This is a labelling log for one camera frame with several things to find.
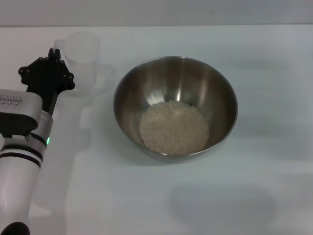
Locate stainless steel mixing bowl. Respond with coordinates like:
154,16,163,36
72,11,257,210
112,56,238,164

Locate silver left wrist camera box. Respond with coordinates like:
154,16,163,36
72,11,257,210
0,89,43,138

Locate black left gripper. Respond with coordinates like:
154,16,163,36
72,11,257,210
18,48,75,116

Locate clear plastic measuring cup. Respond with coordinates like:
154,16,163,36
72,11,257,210
53,32,101,95

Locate white rice grains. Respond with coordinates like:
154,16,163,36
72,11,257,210
138,100,210,155

